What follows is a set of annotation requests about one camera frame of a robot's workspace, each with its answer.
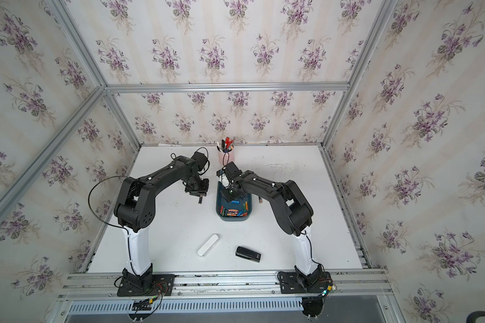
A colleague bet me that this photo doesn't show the teal plastic storage box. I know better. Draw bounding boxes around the teal plastic storage box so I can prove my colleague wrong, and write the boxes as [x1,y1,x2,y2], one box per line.
[216,176,253,222]

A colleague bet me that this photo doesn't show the white rectangular case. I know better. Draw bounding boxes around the white rectangular case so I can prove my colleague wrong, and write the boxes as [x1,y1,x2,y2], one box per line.
[197,234,220,258]

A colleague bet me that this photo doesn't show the pens in cup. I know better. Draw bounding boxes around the pens in cup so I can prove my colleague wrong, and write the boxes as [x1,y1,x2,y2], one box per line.
[217,137,234,153]

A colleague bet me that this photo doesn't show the pink pen cup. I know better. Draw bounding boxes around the pink pen cup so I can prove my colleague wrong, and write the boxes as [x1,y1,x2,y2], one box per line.
[218,150,234,167]

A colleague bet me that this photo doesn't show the aluminium front rail frame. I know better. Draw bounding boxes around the aluminium front rail frame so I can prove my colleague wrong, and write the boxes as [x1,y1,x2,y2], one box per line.
[47,269,405,322]

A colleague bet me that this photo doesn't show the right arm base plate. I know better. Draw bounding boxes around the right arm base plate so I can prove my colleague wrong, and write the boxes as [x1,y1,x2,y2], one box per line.
[277,270,334,296]

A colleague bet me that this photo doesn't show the black stapler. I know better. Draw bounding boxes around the black stapler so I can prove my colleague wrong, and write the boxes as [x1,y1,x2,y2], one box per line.
[235,246,261,262]

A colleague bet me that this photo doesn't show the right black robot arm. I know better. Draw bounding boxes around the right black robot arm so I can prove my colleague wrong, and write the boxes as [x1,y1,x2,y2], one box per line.
[216,162,325,285]

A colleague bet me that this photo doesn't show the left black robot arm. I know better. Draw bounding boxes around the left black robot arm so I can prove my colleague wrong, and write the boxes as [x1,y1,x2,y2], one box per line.
[114,151,210,280]

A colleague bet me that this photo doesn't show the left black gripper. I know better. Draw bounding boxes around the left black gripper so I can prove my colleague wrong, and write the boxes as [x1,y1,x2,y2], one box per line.
[185,175,210,196]

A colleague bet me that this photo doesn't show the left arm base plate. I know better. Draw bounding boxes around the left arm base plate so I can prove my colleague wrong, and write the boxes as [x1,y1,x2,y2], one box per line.
[114,274,176,297]

